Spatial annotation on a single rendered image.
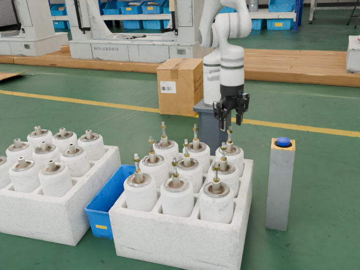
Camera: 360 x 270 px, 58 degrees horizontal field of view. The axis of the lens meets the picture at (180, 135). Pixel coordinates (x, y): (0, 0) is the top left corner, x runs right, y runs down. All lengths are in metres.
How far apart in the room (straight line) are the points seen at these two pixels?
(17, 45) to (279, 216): 3.74
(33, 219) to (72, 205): 0.16
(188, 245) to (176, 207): 0.12
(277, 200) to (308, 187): 0.33
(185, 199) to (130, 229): 0.20
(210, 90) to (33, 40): 3.06
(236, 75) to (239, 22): 0.15
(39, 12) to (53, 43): 0.38
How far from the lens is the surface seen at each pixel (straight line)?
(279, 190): 1.10
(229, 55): 0.98
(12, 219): 1.29
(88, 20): 3.74
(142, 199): 0.98
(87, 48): 3.62
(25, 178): 1.19
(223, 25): 0.96
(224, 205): 0.91
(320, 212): 1.31
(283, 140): 1.04
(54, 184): 1.13
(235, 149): 1.13
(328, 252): 1.17
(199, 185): 1.05
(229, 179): 1.00
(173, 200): 0.93
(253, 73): 2.78
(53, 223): 1.18
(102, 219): 1.14
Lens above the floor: 0.79
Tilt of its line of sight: 26 degrees down
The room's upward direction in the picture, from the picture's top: 4 degrees counter-clockwise
